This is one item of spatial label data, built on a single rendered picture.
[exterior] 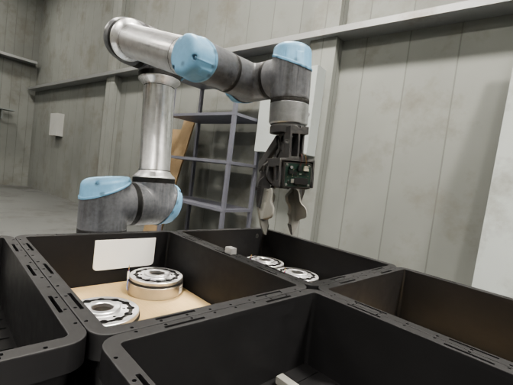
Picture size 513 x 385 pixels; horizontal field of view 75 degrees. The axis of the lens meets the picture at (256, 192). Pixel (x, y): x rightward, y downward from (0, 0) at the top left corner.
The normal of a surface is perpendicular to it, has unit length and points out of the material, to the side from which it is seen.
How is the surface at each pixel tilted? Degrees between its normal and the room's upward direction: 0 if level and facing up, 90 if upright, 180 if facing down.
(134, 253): 90
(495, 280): 76
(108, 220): 88
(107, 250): 90
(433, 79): 90
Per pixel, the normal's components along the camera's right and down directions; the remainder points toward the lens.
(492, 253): -0.58, -0.27
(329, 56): -0.63, -0.04
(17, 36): 0.76, 0.13
